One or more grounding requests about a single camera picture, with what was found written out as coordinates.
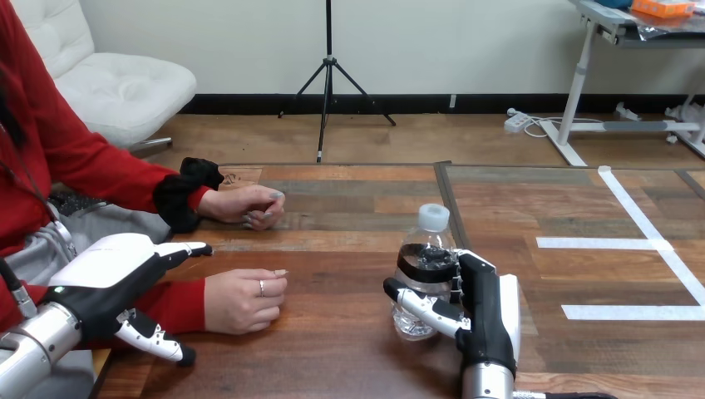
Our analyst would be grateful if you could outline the orange thing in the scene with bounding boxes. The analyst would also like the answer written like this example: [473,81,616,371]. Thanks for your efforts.
[629,0,697,19]

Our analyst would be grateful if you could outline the white power strip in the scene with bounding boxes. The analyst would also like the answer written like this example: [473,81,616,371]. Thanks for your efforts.
[503,107,533,135]

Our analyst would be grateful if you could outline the white desk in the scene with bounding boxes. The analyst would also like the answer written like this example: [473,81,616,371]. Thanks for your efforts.
[538,0,705,168]

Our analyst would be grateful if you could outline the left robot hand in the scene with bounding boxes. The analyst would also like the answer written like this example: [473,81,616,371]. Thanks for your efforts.
[40,233,214,369]

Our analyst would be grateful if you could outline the white cushioned chair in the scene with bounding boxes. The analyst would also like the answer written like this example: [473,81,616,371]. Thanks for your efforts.
[11,0,198,160]

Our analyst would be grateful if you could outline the black tripod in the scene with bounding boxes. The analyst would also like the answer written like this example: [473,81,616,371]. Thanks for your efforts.
[277,0,397,164]

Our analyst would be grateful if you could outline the tangle of cables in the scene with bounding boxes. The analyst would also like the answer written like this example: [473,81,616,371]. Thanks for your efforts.
[521,101,705,146]

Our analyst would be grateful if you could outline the person's body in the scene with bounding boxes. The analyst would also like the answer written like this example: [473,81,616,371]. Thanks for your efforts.
[0,0,173,399]

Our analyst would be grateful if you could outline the foil sheet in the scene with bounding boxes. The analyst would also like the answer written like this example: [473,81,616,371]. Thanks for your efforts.
[597,0,705,41]

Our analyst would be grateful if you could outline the clear water bottle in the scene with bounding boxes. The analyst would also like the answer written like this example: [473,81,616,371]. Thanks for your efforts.
[391,203,461,342]

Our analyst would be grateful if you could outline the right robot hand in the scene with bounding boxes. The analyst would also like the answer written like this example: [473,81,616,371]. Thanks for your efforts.
[382,249,522,381]

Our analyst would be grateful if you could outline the person's hand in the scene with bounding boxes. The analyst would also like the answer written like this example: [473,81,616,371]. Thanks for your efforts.
[203,268,289,337]
[196,184,287,232]

